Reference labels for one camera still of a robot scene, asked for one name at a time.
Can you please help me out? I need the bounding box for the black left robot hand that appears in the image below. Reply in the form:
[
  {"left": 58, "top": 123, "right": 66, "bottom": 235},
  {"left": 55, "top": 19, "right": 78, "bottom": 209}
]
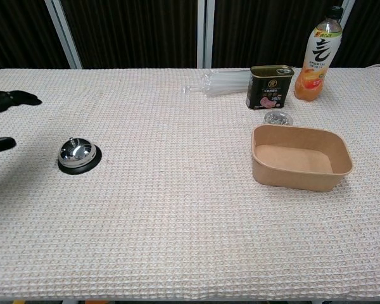
[{"left": 0, "top": 90, "right": 42, "bottom": 155}]

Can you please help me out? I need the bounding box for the silver desk bell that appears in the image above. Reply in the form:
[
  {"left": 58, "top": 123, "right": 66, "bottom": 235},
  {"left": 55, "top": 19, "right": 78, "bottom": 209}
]
[{"left": 57, "top": 137, "right": 103, "bottom": 175}]

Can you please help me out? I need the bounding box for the white waffle weave tablecloth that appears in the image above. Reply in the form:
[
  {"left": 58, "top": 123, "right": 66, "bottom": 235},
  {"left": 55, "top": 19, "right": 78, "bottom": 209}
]
[{"left": 0, "top": 65, "right": 380, "bottom": 301}]

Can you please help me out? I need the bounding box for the clear plastic bottle lying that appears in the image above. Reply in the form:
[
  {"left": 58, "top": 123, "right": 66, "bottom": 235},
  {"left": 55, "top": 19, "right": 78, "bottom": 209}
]
[{"left": 182, "top": 70, "right": 253, "bottom": 97}]

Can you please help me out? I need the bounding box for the black luncheon meat can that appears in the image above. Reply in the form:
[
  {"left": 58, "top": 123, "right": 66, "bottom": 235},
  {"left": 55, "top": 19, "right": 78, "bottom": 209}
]
[{"left": 245, "top": 65, "right": 295, "bottom": 110}]

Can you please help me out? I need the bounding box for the brown paper food tray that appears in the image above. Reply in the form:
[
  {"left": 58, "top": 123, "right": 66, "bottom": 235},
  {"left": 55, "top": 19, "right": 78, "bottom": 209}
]
[{"left": 251, "top": 124, "right": 354, "bottom": 193}]

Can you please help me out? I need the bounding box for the orange drink plastic bottle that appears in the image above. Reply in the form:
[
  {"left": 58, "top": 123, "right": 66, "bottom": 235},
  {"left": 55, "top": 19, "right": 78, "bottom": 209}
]
[{"left": 294, "top": 6, "right": 345, "bottom": 103}]

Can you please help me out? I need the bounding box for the white metal partition post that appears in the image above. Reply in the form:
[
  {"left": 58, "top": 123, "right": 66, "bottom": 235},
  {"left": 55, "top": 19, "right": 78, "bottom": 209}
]
[
  {"left": 44, "top": 0, "right": 84, "bottom": 70},
  {"left": 339, "top": 0, "right": 356, "bottom": 20},
  {"left": 197, "top": 0, "right": 215, "bottom": 69}
]

